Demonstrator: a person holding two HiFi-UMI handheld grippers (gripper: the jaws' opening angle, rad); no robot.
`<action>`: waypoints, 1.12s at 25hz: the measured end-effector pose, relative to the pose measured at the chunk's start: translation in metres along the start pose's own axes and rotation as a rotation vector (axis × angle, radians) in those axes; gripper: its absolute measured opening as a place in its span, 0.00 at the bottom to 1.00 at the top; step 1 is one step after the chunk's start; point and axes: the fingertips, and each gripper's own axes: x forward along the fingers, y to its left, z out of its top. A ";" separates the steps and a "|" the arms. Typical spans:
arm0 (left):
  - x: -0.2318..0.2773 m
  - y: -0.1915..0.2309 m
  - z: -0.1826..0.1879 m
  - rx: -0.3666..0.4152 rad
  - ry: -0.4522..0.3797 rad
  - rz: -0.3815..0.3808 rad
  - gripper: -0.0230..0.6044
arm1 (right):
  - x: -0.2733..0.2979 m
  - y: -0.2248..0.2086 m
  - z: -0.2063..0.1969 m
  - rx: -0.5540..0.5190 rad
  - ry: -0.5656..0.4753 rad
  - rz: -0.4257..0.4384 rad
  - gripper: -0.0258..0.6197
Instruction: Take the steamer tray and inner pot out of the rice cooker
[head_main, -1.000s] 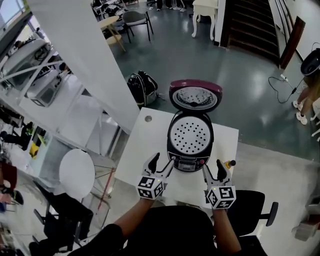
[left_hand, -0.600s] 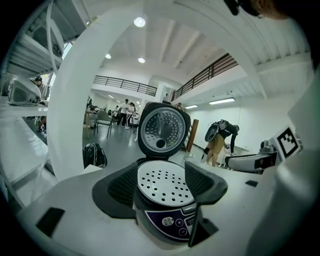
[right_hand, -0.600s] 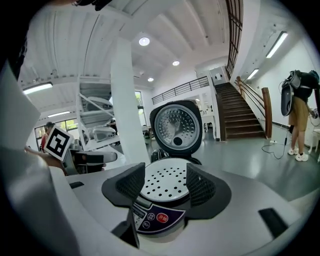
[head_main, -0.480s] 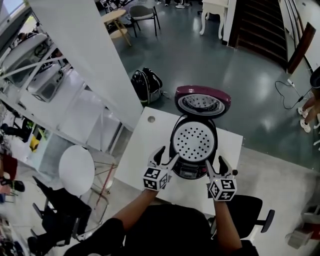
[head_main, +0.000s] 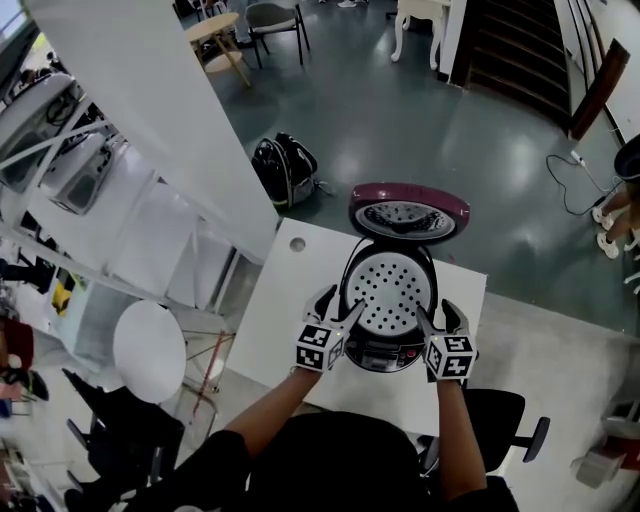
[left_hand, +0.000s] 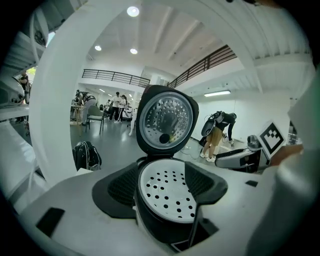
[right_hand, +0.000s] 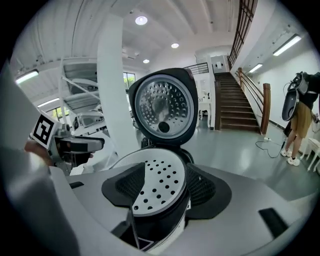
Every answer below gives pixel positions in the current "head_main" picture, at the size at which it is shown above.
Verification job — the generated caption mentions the yellow black box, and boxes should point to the yellow black box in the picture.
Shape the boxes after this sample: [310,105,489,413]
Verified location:
[52,279,87,316]

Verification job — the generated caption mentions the white round wire-leg stool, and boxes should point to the white round wire-leg stool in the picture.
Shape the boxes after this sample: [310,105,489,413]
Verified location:
[112,299,236,416]

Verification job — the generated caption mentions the black backpack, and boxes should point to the black backpack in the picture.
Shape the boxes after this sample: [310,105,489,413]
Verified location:
[251,132,321,207]

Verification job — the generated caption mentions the person's right forearm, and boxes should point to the person's right forearm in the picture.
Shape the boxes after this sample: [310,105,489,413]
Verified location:
[434,377,489,504]

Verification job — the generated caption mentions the black chrome-frame chair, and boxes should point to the black chrome-frame chair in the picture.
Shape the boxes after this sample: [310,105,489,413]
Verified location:
[62,367,221,512]

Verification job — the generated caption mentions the black cable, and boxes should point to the black cable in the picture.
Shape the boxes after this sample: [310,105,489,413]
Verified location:
[545,152,626,217]

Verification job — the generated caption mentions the white square table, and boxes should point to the white square table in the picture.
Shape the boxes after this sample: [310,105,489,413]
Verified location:
[224,217,489,436]

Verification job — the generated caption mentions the grey small box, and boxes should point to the grey small box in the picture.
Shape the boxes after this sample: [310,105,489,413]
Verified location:
[574,447,624,489]

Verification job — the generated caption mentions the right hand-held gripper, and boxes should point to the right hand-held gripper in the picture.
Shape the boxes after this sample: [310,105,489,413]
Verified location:
[415,298,476,384]

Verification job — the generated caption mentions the white metal shelving rack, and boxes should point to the white metal shelving rack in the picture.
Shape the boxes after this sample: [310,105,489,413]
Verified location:
[0,69,241,321]

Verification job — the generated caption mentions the white perforated steamer tray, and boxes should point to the white perforated steamer tray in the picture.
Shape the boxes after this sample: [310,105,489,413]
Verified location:
[347,249,434,336]

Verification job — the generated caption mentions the white ornate table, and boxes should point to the white ornate table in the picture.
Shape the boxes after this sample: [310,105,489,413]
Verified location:
[390,0,466,71]

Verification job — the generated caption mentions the dark wooden staircase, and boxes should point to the dark wooden staircase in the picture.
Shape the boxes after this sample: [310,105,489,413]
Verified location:
[449,0,631,141]

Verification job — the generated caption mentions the person's black shirt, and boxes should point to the person's black shirt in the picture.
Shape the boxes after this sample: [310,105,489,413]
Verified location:
[164,410,521,512]

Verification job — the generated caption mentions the grey armchair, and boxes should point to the grey armchair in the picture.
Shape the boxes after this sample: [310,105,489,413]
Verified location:
[245,2,311,69]

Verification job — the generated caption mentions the white curved-leg stool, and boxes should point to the white curved-leg stool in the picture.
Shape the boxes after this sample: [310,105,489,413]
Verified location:
[622,227,640,296]

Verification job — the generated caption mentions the black office chair with armrests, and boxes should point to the black office chair with armrests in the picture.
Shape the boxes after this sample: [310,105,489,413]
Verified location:
[417,387,551,476]

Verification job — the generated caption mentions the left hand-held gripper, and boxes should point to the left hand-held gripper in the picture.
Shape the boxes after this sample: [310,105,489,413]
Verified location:
[294,284,366,372]

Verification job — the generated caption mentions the round wooden table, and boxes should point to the round wooden table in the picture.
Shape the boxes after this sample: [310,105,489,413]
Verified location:
[185,12,254,89]

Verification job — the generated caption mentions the person's left forearm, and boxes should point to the person's left forearm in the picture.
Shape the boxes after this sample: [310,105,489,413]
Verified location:
[222,367,321,461]

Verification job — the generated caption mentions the maroon rice cooker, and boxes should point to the maroon rice cooker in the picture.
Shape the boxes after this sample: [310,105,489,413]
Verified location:
[339,182,472,372]

